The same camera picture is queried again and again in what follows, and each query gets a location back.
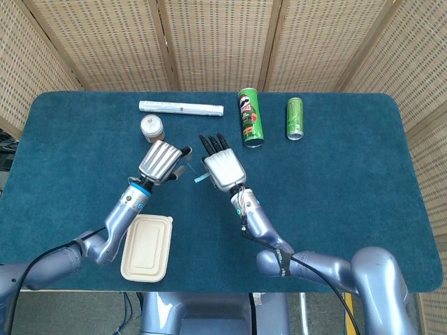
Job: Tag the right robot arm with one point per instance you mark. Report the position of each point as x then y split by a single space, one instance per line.
314 258

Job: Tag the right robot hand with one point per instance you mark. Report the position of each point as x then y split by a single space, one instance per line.
223 167

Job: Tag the green Pringles can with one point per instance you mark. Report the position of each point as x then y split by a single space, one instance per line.
250 118

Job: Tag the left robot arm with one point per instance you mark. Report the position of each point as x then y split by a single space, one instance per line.
87 237

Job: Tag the woven bamboo folding screen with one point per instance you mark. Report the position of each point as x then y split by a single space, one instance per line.
223 42

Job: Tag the blue table mat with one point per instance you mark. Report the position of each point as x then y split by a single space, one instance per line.
314 195

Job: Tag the white lidded spice jar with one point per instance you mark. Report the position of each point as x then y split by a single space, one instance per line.
151 128

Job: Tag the blue-grey robot torso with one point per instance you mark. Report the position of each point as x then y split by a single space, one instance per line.
214 314

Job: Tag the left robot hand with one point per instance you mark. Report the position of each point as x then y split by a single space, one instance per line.
160 161

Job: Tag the green drink can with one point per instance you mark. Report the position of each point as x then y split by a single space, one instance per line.
294 118

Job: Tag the beige lidded food container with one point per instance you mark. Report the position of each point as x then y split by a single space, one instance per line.
147 248

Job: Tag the white long tube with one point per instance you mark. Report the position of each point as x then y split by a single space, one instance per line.
181 108

